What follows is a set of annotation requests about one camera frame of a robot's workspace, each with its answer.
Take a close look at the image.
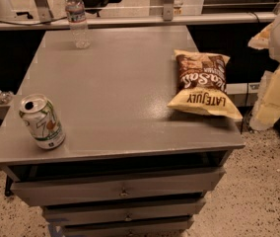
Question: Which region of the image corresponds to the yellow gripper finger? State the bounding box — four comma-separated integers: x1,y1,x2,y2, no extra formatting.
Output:
247,23,273,50

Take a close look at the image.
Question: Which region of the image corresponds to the brown Late July chip bag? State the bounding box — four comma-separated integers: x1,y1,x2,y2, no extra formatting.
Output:
168,49,243,120

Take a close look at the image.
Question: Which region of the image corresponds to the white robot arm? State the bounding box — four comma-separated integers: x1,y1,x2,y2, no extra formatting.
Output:
247,12,280,130

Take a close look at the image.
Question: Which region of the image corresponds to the clear plastic water bottle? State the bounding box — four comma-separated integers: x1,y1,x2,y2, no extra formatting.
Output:
65,0,90,49

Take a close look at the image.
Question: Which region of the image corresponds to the grey bottom drawer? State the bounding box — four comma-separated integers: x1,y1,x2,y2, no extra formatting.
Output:
62,216,193,237

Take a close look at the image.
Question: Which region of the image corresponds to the grey drawer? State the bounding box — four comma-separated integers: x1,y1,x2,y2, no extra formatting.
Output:
43,197,205,226
62,216,193,237
11,167,225,206

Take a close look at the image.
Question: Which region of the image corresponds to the grey middle drawer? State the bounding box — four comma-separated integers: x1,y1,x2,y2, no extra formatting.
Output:
43,197,205,226

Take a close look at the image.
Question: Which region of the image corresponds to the grey top drawer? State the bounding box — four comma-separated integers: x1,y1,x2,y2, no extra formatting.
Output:
11,167,225,206

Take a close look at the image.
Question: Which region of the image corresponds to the white green soda can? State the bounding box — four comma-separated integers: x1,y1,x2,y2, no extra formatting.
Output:
19,94,65,150

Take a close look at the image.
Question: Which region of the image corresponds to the small crumpled clear object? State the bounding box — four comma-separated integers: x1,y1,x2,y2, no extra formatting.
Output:
0,90,14,105

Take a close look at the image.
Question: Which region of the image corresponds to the grey metal bracket post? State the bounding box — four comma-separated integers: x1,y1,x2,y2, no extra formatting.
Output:
163,0,175,21

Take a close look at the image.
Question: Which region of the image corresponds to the grey metal rail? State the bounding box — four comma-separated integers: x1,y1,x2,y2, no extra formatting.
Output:
0,12,276,31

